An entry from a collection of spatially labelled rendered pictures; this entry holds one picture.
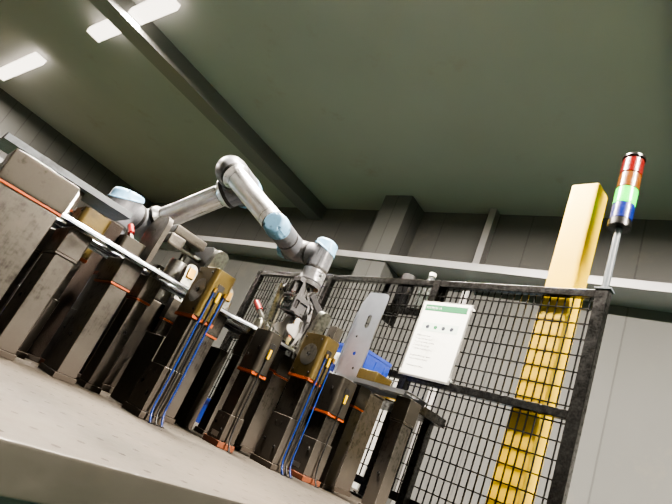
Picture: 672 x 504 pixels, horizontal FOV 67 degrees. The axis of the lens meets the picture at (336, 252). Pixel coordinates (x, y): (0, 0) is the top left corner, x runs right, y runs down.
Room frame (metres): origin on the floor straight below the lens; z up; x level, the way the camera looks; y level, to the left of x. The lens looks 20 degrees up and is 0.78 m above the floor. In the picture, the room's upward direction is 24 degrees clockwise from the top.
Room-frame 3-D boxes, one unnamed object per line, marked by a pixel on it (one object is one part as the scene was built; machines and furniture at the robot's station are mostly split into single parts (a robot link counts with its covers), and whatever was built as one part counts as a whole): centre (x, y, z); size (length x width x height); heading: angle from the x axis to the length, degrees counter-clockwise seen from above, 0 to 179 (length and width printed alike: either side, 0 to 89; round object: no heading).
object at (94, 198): (1.38, 0.77, 1.16); 0.37 x 0.14 x 0.02; 128
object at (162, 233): (1.48, 0.43, 0.94); 0.18 x 0.13 x 0.49; 128
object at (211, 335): (1.37, 0.24, 0.84); 0.12 x 0.05 x 0.29; 38
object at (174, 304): (1.44, 0.35, 0.85); 0.04 x 0.03 x 0.29; 128
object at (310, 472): (1.43, -0.17, 0.84); 0.12 x 0.07 x 0.28; 38
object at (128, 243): (1.41, 0.55, 0.89); 0.12 x 0.07 x 0.38; 38
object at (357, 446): (1.62, -0.28, 0.88); 0.08 x 0.08 x 0.36; 38
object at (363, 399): (1.49, -0.23, 0.84); 0.05 x 0.05 x 0.29; 38
